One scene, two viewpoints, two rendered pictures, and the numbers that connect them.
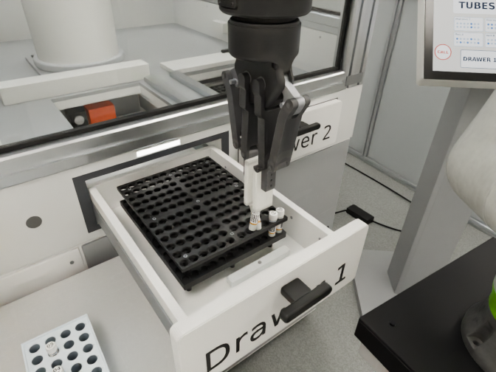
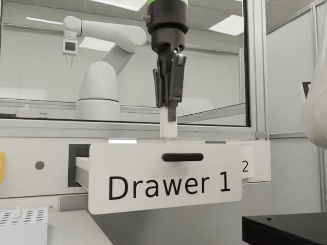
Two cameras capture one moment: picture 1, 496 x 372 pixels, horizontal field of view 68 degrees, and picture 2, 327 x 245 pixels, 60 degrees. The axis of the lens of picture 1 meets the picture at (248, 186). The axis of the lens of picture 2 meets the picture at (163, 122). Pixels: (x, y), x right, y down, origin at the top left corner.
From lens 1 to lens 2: 41 cm
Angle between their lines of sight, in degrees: 42
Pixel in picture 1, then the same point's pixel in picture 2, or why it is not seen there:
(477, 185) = (310, 114)
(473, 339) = not seen: outside the picture
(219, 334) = (120, 164)
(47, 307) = not seen: hidden behind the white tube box
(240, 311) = (137, 154)
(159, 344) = (87, 232)
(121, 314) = (69, 223)
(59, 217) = (54, 167)
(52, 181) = (58, 142)
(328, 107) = (243, 147)
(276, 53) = (169, 38)
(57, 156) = (65, 128)
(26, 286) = not seen: hidden behind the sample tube
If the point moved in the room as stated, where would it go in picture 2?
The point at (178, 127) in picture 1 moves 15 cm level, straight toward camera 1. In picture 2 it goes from (136, 132) to (128, 129)
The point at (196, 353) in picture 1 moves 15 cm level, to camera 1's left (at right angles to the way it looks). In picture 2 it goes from (102, 170) to (21, 168)
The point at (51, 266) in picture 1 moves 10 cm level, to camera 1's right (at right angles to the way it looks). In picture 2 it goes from (38, 203) to (73, 206)
